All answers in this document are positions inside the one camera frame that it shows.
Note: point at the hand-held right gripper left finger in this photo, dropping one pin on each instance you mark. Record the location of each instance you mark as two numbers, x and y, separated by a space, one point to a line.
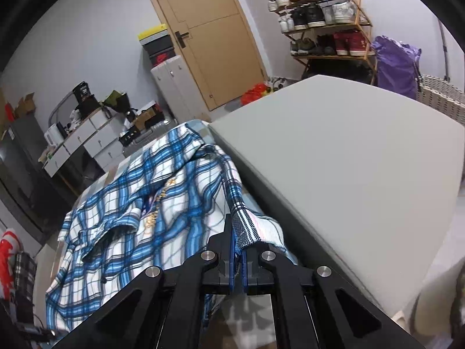
227 261

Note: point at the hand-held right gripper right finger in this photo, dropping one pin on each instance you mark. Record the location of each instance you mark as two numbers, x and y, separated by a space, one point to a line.
250 276

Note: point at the blue plaid shirt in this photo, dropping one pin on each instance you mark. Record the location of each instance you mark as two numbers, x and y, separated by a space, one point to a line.
163 203

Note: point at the grey plaid cloth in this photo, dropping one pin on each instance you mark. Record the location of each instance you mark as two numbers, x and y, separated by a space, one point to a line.
25 276

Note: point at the red and white cloth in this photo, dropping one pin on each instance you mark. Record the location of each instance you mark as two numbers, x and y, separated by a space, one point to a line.
7 258

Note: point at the checked bed sheet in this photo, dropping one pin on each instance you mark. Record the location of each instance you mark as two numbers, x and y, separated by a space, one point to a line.
110 178

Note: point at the silver suitcase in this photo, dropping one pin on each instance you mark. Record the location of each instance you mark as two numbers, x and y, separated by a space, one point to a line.
145 138

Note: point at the black storage box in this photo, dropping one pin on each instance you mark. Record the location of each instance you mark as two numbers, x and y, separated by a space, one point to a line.
145 116

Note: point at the orange plastic bag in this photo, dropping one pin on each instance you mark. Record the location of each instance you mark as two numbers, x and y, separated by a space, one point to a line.
254 94

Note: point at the white cabinet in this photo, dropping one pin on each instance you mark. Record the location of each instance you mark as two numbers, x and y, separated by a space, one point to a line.
178 87

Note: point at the white desk with drawers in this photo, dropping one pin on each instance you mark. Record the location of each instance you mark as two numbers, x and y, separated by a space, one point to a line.
90 134

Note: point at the green bag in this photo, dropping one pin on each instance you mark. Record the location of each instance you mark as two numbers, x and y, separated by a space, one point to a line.
114 100

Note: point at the white appliance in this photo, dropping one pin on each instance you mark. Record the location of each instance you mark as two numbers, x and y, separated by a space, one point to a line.
52 133

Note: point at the black container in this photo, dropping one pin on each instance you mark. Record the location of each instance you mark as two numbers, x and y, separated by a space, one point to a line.
85 98

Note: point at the wooden door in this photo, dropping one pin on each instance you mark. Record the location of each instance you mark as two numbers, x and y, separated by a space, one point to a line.
214 43

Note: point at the brown cardboard box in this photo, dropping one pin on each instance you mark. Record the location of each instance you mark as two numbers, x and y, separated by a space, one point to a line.
25 105

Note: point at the oval mirror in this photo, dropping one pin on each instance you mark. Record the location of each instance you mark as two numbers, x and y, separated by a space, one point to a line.
58 105

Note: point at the yellow box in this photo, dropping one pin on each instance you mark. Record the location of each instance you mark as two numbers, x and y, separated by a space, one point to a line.
152 32

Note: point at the purple bag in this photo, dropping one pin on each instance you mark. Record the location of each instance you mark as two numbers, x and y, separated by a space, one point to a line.
396 65

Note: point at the wooden shoe rack with shoes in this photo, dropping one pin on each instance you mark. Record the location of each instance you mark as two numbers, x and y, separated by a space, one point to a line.
323 18

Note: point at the woven basket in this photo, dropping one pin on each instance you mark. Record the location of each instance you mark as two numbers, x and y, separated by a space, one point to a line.
443 94

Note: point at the metal pole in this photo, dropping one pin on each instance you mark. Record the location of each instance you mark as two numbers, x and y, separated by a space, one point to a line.
444 47

